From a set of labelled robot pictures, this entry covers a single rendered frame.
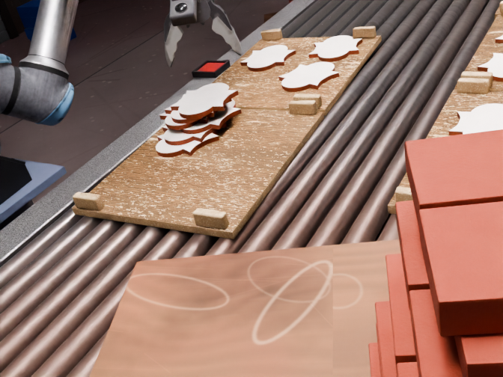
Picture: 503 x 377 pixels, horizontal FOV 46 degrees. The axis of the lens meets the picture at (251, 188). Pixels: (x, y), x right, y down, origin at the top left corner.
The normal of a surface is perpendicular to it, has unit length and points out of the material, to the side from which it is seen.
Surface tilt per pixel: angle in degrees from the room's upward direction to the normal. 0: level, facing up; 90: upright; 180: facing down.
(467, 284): 0
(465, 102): 0
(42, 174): 0
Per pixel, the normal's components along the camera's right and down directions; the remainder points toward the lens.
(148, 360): -0.20, -0.82
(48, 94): 0.62, 0.09
